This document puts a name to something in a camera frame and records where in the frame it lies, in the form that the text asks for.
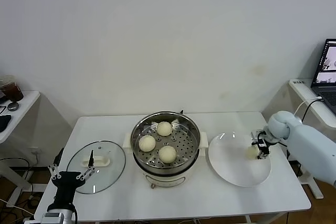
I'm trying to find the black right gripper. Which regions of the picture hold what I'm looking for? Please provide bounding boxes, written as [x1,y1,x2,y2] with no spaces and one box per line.
[250,132,271,161]

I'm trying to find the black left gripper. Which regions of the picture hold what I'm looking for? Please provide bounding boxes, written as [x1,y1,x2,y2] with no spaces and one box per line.
[47,147,98,204]

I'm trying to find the white steamed baozi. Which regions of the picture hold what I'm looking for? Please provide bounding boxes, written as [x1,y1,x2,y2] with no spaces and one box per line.
[159,145,177,164]
[156,121,173,137]
[138,135,156,153]
[245,145,260,159]

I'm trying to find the round glass pot lid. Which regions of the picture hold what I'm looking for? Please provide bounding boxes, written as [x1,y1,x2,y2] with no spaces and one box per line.
[66,140,127,195]

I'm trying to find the stainless steel steamer basket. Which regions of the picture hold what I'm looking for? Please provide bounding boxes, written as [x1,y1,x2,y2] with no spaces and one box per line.
[131,112,201,171]

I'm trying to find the white round plate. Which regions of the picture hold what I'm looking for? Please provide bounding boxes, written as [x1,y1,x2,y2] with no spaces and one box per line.
[208,132,272,188]

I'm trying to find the white side desk with laptop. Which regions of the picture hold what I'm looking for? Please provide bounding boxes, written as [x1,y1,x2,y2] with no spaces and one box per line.
[288,78,336,200]

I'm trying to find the white side desk with cup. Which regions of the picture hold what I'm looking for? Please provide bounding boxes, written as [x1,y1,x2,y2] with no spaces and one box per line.
[0,90,40,208]

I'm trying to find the dark grey open laptop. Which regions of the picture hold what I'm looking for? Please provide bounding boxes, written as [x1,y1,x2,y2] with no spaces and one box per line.
[310,39,336,117]

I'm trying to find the white electric cooker base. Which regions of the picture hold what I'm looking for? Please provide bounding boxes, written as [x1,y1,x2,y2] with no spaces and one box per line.
[122,132,208,189]

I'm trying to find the plastic iced coffee cup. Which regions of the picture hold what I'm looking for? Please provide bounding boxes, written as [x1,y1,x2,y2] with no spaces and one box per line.
[0,75,24,102]

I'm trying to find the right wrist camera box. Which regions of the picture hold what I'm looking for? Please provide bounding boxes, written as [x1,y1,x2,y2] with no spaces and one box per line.
[250,129,267,142]

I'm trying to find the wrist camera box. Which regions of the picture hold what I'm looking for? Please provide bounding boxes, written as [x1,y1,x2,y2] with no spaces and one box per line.
[250,129,267,142]
[40,212,66,224]

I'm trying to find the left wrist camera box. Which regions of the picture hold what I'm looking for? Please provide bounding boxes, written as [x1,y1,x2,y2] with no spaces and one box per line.
[40,212,66,224]

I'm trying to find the black floor cables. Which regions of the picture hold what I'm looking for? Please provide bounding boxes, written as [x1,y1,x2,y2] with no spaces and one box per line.
[0,157,44,224]

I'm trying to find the white charging cable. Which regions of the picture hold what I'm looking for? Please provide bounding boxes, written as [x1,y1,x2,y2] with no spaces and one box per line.
[292,97,323,120]

